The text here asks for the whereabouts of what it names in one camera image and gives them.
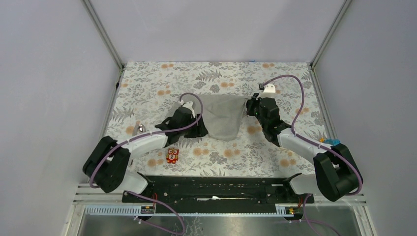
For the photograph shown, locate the grey cloth napkin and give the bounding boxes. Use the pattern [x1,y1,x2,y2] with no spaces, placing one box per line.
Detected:
[198,94,249,141]

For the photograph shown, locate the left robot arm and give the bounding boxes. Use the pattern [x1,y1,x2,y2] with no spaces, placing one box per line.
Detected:
[82,105,207,202]

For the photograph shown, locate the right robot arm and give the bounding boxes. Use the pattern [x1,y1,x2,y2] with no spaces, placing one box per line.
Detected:
[246,93,363,203]

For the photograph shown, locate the floral patterned tablecloth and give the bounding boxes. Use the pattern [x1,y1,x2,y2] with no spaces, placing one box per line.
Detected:
[106,62,328,177]

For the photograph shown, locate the red owl toy block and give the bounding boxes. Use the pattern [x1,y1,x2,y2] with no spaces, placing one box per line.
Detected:
[166,148,179,164]

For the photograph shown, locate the small colourful toy blocks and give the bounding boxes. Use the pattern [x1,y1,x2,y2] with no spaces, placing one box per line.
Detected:
[319,137,341,147]

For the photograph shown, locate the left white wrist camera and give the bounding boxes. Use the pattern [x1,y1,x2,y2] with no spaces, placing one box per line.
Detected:
[179,100,196,118]

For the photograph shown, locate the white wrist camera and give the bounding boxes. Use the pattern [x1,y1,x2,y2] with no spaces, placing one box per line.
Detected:
[257,84,276,100]
[179,100,196,118]

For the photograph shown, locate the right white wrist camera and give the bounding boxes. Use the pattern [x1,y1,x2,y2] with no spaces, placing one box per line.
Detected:
[257,84,276,100]

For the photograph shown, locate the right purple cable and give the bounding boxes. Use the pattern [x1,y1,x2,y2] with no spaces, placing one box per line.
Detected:
[259,74,363,196]

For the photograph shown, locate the purple cable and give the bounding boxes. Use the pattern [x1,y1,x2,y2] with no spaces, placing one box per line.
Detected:
[89,92,205,190]
[259,74,363,196]

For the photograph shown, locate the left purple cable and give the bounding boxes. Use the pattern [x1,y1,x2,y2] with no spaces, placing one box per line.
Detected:
[89,92,205,190]

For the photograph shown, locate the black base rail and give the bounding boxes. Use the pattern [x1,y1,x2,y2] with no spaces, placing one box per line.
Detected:
[141,176,306,214]

